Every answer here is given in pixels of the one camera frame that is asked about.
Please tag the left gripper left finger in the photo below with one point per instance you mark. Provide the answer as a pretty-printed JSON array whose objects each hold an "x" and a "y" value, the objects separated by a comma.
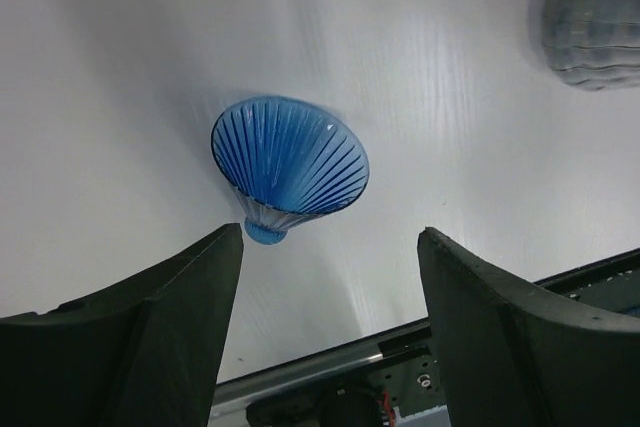
[{"x": 145, "y": 351}]

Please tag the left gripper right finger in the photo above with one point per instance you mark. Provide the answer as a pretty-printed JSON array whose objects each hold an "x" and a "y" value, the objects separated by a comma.
[{"x": 561, "y": 352}]

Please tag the blue glass dripper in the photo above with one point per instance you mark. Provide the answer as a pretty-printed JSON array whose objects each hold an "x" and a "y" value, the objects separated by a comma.
[{"x": 288, "y": 162}]

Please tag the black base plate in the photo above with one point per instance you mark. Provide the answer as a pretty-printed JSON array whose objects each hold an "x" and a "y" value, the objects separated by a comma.
[{"x": 395, "y": 374}]

